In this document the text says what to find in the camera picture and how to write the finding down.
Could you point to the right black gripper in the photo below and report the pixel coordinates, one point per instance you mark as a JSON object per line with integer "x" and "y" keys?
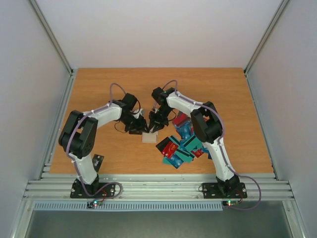
{"x": 158, "y": 120}

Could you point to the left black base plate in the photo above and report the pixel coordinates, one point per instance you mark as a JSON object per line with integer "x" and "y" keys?
{"x": 96, "y": 190}

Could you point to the beige card holder wallet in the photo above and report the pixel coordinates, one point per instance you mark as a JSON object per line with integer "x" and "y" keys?
{"x": 150, "y": 137}

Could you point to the red VIP card left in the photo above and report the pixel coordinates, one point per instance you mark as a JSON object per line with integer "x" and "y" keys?
{"x": 169, "y": 149}

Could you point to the small circuit board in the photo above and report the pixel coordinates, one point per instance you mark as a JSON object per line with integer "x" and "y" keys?
{"x": 94, "y": 204}
{"x": 230, "y": 203}

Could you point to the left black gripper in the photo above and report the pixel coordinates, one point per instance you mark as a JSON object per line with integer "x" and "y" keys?
{"x": 140, "y": 127}

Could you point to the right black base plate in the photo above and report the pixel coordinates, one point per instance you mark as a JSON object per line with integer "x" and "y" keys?
{"x": 210, "y": 190}

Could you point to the right small circuit board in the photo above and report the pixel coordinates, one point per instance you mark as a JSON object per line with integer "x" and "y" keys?
{"x": 230, "y": 203}

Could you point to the aluminium frame post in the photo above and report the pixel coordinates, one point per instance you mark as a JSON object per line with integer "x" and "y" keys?
{"x": 44, "y": 23}
{"x": 266, "y": 35}

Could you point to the grey slotted cable duct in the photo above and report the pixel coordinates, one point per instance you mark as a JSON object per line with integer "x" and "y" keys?
{"x": 128, "y": 206}

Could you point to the left aluminium frame post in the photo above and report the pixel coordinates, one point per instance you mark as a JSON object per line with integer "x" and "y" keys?
{"x": 44, "y": 23}

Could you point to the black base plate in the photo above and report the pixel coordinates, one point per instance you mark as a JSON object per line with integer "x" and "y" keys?
{"x": 96, "y": 190}
{"x": 210, "y": 190}

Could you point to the red card top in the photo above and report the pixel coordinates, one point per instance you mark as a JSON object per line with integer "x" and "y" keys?
{"x": 180, "y": 120}

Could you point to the right aluminium frame post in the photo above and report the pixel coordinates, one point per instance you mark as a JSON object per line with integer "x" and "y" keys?
{"x": 266, "y": 35}

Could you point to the lone black VIP card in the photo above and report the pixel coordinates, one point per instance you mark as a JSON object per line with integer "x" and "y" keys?
{"x": 97, "y": 161}

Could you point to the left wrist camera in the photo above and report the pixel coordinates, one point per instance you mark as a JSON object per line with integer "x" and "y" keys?
{"x": 140, "y": 113}

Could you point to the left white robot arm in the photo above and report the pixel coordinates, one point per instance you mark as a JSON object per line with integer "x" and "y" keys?
{"x": 78, "y": 138}

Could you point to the left small circuit board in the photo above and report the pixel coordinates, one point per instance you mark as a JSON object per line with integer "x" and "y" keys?
{"x": 94, "y": 204}

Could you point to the blue card centre top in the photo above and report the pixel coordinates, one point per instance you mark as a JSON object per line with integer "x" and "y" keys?
{"x": 184, "y": 131}

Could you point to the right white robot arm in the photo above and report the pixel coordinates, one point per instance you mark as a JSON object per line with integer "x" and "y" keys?
{"x": 208, "y": 128}

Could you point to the black card under red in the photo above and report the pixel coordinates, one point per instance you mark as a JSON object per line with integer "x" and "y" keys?
{"x": 161, "y": 145}

